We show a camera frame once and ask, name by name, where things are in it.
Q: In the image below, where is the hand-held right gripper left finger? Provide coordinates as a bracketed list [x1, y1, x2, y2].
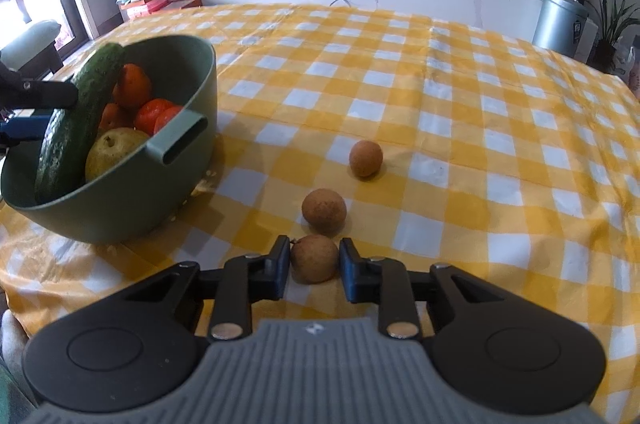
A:
[122, 234, 293, 340]

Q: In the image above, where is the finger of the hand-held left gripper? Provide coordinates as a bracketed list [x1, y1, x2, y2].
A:
[0, 64, 79, 110]
[0, 114, 53, 148]

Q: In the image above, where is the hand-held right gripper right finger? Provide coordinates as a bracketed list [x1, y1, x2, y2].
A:
[339, 238, 502, 340]

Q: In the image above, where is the brown longan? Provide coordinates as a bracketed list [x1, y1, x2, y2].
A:
[301, 189, 347, 235]
[349, 140, 384, 178]
[290, 234, 340, 284]

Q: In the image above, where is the green cucumber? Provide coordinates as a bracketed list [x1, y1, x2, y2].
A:
[34, 43, 127, 204]

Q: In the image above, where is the green colander bowl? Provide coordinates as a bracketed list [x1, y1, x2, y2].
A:
[0, 34, 218, 246]

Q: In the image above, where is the red tomato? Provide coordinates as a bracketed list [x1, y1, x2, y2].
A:
[154, 105, 184, 135]

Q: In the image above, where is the light green stool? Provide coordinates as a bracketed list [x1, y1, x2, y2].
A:
[0, 19, 63, 78]

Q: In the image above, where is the yellow-green pear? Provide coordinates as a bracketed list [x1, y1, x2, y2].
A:
[85, 127, 151, 182]

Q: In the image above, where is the pink white box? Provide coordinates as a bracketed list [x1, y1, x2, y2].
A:
[122, 0, 168, 21]

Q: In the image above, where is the yellow checked tablecloth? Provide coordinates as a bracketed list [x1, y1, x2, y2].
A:
[0, 3, 640, 421]

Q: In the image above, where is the silver trash can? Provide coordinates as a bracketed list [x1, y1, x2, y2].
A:
[531, 0, 590, 58]

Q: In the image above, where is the tall-leaved potted plant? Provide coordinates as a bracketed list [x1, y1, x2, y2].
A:
[580, 0, 640, 72]

